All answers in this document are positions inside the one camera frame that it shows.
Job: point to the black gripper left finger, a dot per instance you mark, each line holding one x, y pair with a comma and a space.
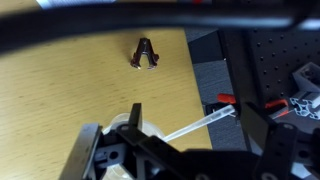
133, 116

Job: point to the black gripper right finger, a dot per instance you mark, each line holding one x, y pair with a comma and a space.
256, 123

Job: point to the clear plastic straw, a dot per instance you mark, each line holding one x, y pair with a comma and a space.
200, 123

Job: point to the clear plastic cup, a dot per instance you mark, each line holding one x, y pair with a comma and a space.
153, 128

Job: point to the dark staple remover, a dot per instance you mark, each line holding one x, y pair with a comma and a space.
144, 45

